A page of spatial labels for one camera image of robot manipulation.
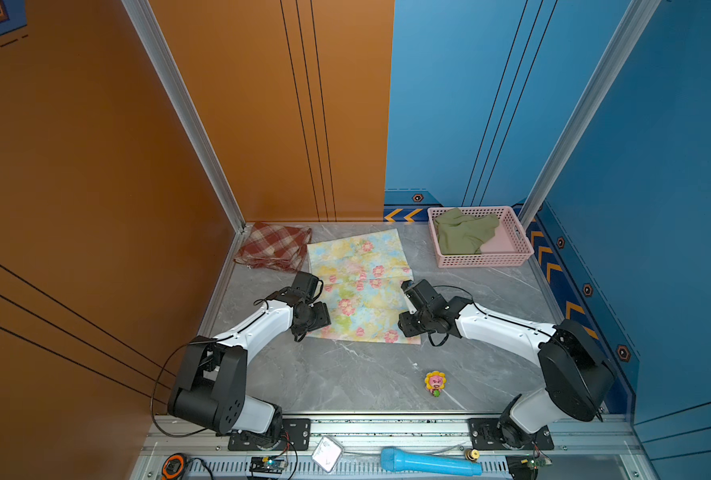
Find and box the floral pastel skirt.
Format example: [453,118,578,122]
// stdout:
[309,229,421,345]

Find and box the red plaid skirt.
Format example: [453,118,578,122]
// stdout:
[234,222,313,272]

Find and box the pink perforated plastic basket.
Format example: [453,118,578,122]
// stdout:
[427,206,535,268]

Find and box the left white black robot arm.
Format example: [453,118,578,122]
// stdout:
[167,300,331,448]

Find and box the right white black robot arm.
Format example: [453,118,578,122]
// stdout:
[399,280,617,449]

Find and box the yellow sunflower toy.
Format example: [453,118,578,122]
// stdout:
[425,371,447,398]

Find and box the olive green skirt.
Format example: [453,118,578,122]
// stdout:
[433,208,499,255]

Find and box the white square card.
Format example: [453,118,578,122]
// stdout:
[311,436,345,473]

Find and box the small brass cylinder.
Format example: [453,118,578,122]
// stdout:
[465,449,481,462]

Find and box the cyan toy microphone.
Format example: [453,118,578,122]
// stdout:
[379,448,483,477]

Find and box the left green circuit board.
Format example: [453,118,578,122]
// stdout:
[249,456,289,476]

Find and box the green circuit board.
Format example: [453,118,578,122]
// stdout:
[521,455,553,470]
[249,456,289,476]

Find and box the right green circuit board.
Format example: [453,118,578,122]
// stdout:
[521,455,553,470]

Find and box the orange black tape measure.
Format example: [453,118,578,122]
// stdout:
[160,453,189,480]

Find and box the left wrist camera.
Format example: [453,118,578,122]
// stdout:
[291,271,324,304]

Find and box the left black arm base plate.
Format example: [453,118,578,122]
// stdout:
[228,417,312,452]

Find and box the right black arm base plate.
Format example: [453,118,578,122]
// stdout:
[467,417,555,451]

